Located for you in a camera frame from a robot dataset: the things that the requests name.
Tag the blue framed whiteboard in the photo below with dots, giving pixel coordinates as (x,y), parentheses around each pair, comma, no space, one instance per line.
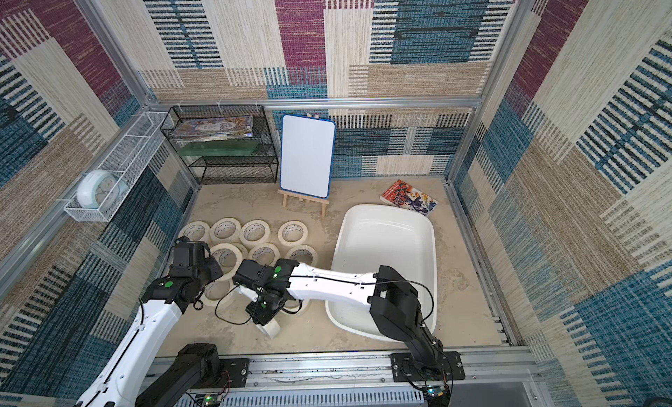
(307,150)

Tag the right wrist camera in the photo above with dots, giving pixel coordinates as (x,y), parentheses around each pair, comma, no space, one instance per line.
(252,276)

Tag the colourful magazine on shelf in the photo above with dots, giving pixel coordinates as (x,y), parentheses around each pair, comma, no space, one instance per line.
(213,129)

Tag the black wire shelf rack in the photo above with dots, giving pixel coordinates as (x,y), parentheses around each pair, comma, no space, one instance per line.
(260,167)

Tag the green book on shelf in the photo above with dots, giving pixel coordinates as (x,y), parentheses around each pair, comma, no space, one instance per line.
(219,148)

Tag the white wire wall basket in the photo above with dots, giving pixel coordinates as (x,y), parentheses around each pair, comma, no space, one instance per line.
(127,158)

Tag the white plastic storage box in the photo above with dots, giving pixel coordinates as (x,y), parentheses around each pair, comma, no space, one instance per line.
(389,254)

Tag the red manga book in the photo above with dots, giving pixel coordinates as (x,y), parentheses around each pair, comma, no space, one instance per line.
(404,196)

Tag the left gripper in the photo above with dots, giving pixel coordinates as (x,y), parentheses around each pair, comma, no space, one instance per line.
(213,268)

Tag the white alarm clock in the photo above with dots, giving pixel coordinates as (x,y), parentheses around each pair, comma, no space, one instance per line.
(100,190)

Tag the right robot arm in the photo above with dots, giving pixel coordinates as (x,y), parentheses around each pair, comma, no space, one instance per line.
(391,302)

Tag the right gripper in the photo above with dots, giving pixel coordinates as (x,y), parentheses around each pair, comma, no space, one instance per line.
(261,312)

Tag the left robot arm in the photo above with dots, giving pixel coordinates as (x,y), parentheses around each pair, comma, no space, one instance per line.
(161,306)

